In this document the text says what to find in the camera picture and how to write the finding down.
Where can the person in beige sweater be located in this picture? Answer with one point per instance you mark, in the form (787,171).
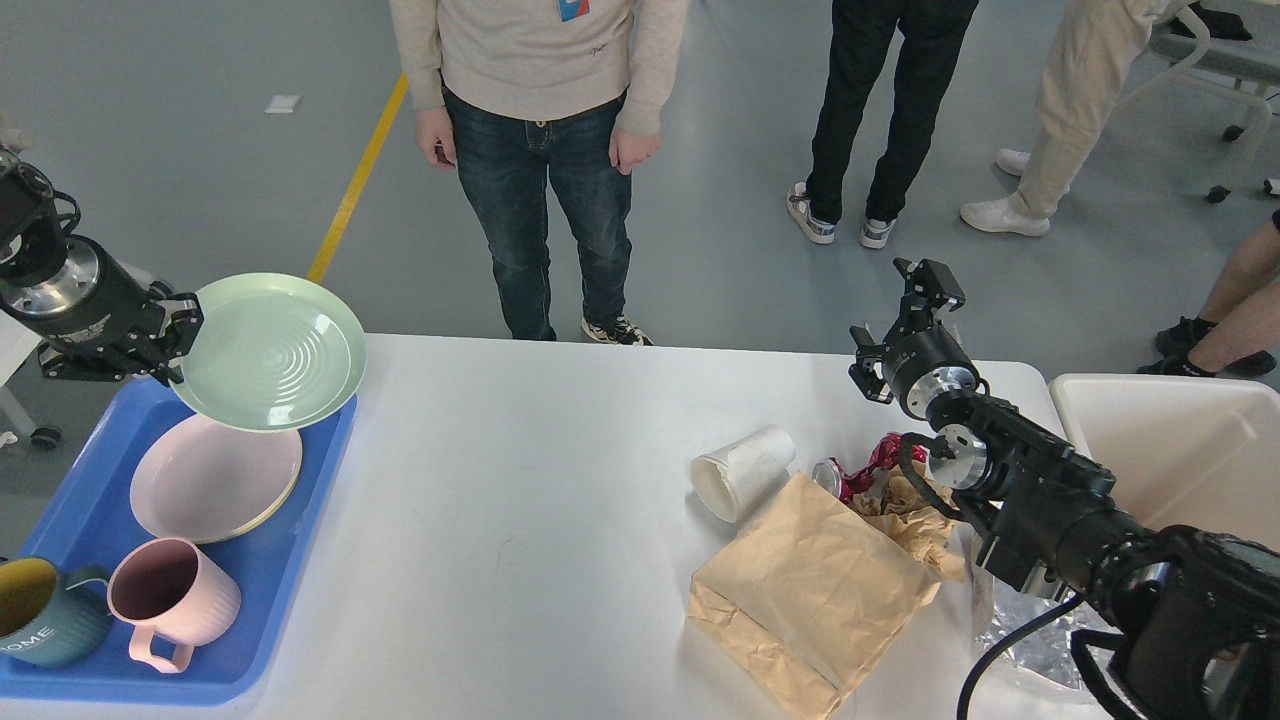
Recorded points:
(535,100)

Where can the person in white shirt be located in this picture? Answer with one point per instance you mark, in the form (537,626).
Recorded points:
(1238,323)

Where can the teal mug yellow inside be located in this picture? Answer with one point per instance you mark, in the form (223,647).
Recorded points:
(51,617)

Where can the mint green plate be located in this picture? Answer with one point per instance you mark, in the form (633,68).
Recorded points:
(275,352)

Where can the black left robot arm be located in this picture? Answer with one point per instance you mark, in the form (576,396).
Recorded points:
(35,218)

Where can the pink ceramic plate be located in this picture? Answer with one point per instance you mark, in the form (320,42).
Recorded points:
(208,483)

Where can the brown paper bag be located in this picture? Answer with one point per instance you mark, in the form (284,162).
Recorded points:
(808,599)

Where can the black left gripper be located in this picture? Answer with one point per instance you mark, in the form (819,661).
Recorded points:
(95,322)

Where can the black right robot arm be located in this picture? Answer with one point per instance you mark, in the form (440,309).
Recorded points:
(1193,614)

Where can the white plastic bin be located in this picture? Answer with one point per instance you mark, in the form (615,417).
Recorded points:
(1189,451)

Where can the crushed red soda can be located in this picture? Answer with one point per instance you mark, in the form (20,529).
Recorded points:
(860,470)

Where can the pink ribbed mug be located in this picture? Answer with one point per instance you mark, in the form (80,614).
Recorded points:
(176,598)

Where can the crumpled foil tray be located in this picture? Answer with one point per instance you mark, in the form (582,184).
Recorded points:
(1041,664)

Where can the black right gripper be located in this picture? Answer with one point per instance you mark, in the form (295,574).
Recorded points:
(924,360)

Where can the white paper cup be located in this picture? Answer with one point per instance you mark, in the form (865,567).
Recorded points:
(734,479)

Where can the blue plastic tray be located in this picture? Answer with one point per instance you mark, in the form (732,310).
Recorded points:
(90,522)

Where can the crumpled brown paper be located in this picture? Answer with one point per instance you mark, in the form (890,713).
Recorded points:
(909,521)

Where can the person in beige trousers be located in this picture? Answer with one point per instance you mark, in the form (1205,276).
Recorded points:
(1094,48)

